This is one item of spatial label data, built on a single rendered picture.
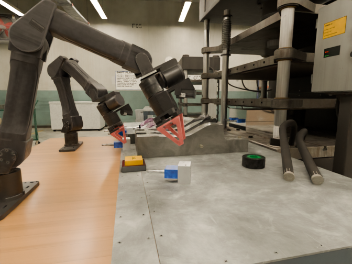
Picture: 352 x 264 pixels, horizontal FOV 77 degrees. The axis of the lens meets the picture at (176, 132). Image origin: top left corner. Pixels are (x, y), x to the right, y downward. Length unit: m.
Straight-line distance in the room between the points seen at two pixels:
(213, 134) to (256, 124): 0.77
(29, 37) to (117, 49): 0.18
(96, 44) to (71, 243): 0.43
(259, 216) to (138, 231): 0.25
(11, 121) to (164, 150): 0.54
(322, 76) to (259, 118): 0.60
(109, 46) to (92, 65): 7.79
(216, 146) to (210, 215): 0.53
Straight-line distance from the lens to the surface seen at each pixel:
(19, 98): 0.61
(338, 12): 1.29
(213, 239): 0.43
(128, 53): 0.60
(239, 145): 1.04
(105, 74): 8.27
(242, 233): 0.46
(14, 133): 0.61
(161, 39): 8.33
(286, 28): 1.33
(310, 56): 1.48
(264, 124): 1.75
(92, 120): 7.49
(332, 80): 1.24
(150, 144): 0.91
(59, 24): 0.61
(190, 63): 5.48
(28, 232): 0.53
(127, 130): 1.24
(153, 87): 0.61
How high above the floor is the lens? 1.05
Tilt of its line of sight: 9 degrees down
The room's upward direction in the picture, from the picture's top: straight up
